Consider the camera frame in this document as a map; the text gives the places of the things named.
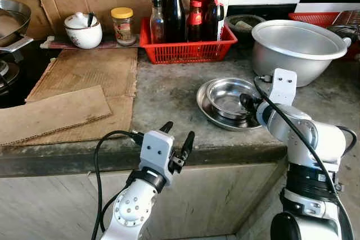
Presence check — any stainless steel plate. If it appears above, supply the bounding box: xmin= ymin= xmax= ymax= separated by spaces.
xmin=196 ymin=78 xmax=263 ymax=133

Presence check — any red plastic mesh basket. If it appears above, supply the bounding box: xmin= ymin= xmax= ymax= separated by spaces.
xmin=288 ymin=11 xmax=341 ymax=28

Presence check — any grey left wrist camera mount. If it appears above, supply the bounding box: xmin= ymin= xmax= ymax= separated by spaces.
xmin=138 ymin=130 xmax=176 ymax=174

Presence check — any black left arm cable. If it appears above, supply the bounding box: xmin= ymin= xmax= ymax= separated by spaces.
xmin=89 ymin=130 xmax=142 ymax=240

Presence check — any small red-capped sauce bottle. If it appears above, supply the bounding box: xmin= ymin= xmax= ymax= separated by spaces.
xmin=187 ymin=0 xmax=205 ymax=43

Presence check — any large brown cardboard sheet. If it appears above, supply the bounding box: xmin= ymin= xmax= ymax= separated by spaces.
xmin=25 ymin=47 xmax=139 ymax=146

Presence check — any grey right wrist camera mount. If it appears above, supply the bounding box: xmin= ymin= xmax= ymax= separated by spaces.
xmin=269 ymin=68 xmax=298 ymax=106

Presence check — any clear cruet black spout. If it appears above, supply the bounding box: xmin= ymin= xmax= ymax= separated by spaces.
xmin=150 ymin=0 xmax=166 ymax=44

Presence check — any brown bottle red label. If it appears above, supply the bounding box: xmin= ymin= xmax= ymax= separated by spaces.
xmin=203 ymin=0 xmax=226 ymax=42

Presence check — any metal wire rack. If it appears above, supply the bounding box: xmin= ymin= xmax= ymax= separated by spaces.
xmin=336 ymin=9 xmax=360 ymax=34

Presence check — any small brown cardboard piece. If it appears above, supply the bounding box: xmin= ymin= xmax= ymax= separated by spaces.
xmin=0 ymin=85 xmax=113 ymax=147

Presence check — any red plastic bottle basket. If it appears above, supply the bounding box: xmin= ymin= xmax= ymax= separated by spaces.
xmin=138 ymin=17 xmax=239 ymax=65

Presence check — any black gas stove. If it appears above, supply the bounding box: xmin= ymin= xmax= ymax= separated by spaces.
xmin=0 ymin=42 xmax=35 ymax=109

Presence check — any glass jar yellow lid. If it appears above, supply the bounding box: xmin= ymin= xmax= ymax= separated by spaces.
xmin=110 ymin=7 xmax=136 ymax=47

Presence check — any grey stone mortar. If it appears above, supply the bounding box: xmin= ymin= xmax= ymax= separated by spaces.
xmin=226 ymin=13 xmax=267 ymax=33

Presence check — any large aluminium pot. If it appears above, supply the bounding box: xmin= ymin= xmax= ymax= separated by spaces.
xmin=251 ymin=19 xmax=353 ymax=88

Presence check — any steel wok with handle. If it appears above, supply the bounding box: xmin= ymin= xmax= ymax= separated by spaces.
xmin=0 ymin=0 xmax=34 ymax=53

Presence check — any white ceramic lidded pot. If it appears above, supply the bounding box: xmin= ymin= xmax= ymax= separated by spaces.
xmin=63 ymin=11 xmax=104 ymax=50

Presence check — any flat narrow tray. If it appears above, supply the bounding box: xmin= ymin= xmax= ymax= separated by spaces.
xmin=40 ymin=35 xmax=142 ymax=50

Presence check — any tall dark glass bottle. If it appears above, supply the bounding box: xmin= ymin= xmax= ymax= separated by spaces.
xmin=165 ymin=0 xmax=187 ymax=43

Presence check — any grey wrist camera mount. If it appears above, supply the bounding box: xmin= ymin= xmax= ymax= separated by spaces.
xmin=138 ymin=130 xmax=176 ymax=174
xmin=269 ymin=68 xmax=298 ymax=106

